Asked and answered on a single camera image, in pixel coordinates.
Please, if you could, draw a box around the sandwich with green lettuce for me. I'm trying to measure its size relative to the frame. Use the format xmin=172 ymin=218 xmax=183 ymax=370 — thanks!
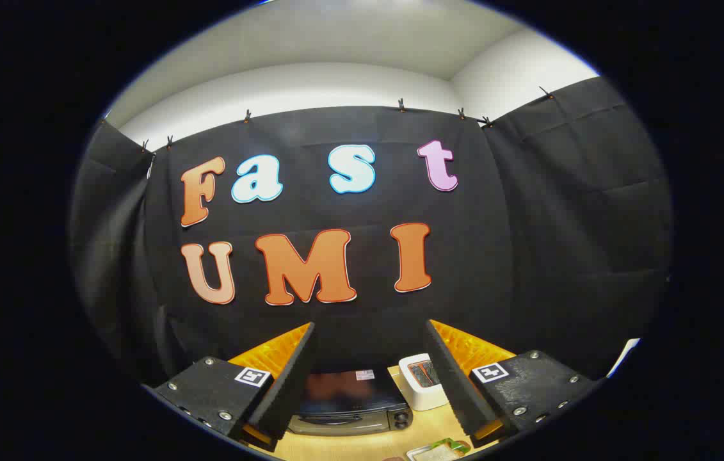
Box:
xmin=429 ymin=438 xmax=471 ymax=457

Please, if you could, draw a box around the white pop-up toaster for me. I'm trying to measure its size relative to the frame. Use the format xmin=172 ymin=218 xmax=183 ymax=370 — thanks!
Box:
xmin=398 ymin=353 xmax=451 ymax=412

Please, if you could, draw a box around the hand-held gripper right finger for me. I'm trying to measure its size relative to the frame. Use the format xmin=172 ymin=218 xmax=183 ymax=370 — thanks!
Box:
xmin=424 ymin=319 xmax=596 ymax=449

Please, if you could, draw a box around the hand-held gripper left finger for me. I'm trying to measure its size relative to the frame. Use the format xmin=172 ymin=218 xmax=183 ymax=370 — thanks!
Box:
xmin=152 ymin=321 xmax=318 ymax=452

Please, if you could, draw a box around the white rectangular tray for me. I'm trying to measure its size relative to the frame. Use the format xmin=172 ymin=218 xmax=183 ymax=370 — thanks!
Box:
xmin=405 ymin=445 xmax=465 ymax=461

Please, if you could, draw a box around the black toaster oven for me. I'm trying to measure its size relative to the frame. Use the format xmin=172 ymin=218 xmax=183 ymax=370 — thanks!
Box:
xmin=286 ymin=366 xmax=414 ymax=437

